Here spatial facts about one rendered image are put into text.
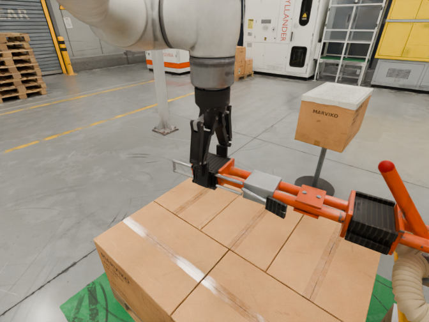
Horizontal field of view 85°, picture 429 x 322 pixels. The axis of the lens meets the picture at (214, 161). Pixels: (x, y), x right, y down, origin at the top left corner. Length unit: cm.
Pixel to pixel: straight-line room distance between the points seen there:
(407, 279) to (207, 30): 53
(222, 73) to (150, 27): 15
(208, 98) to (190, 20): 14
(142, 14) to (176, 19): 6
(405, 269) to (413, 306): 6
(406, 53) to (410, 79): 65
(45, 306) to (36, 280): 25
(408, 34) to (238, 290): 724
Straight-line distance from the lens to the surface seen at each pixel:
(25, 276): 225
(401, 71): 785
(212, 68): 46
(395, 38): 774
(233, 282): 116
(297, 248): 133
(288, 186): 55
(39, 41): 985
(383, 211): 55
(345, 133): 208
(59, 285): 207
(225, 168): 56
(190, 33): 46
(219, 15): 45
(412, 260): 57
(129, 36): 48
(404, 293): 53
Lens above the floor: 153
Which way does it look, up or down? 31 degrees down
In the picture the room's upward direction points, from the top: straight up
